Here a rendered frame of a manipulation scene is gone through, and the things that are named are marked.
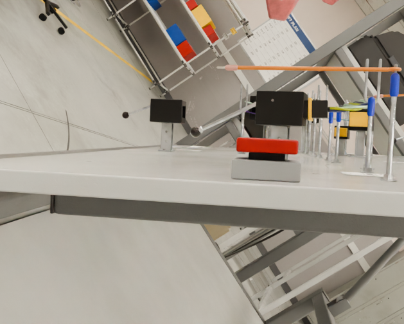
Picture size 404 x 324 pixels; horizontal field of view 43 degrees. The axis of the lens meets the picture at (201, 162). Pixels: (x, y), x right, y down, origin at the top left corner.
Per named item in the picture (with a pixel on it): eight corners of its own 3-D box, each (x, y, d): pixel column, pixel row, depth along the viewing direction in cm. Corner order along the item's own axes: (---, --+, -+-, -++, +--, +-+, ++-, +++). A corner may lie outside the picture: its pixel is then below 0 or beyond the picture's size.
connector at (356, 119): (370, 126, 114) (370, 112, 113) (369, 126, 112) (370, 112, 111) (349, 126, 115) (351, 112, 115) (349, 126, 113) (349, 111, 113)
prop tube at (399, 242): (334, 305, 138) (415, 219, 134) (333, 301, 140) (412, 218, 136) (343, 313, 137) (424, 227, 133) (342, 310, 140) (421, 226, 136)
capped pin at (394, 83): (377, 179, 49) (384, 64, 48) (392, 180, 49) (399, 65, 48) (384, 180, 47) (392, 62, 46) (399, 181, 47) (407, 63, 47)
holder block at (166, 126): (124, 148, 104) (126, 99, 104) (184, 151, 102) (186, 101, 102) (117, 148, 99) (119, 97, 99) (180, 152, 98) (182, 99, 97)
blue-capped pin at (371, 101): (360, 171, 60) (365, 97, 59) (374, 172, 59) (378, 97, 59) (360, 172, 58) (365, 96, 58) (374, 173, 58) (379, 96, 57)
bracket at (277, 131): (272, 165, 66) (274, 125, 65) (291, 166, 65) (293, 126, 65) (265, 166, 61) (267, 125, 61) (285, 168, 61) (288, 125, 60)
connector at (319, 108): (289, 118, 64) (289, 102, 64) (329, 118, 63) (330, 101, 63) (287, 117, 61) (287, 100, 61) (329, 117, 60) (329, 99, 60)
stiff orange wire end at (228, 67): (218, 71, 52) (218, 65, 52) (400, 73, 48) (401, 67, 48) (214, 69, 51) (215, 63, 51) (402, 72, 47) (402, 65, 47)
